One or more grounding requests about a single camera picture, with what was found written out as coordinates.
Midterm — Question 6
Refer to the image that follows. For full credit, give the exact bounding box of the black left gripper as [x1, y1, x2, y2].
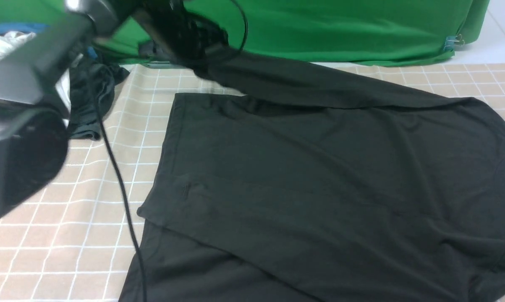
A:
[133, 0, 228, 68]

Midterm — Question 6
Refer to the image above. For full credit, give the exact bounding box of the beige checkered tablecloth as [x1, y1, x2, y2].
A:
[0, 63, 505, 302]

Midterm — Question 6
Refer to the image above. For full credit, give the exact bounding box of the dark gray long-sleeve top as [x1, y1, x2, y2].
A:
[119, 53, 505, 302]

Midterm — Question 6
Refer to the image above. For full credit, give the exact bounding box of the dark crumpled garment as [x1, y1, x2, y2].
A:
[68, 55, 130, 141]

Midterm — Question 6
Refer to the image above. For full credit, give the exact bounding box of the white crumpled garment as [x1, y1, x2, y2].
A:
[0, 30, 72, 115]

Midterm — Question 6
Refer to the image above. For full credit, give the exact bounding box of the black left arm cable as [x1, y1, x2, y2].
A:
[89, 0, 249, 302]

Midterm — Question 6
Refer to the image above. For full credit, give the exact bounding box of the green backdrop cloth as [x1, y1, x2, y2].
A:
[0, 0, 490, 67]

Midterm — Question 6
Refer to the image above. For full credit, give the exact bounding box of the blue binder clip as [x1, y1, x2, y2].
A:
[443, 34, 465, 52]

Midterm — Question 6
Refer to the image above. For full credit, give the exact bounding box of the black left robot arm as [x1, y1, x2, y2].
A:
[0, 0, 228, 218]

